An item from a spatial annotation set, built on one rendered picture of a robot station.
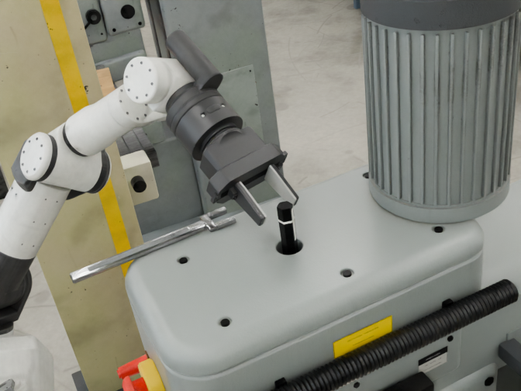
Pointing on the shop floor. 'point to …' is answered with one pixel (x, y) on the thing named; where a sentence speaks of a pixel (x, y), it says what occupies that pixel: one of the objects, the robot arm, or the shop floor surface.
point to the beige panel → (50, 31)
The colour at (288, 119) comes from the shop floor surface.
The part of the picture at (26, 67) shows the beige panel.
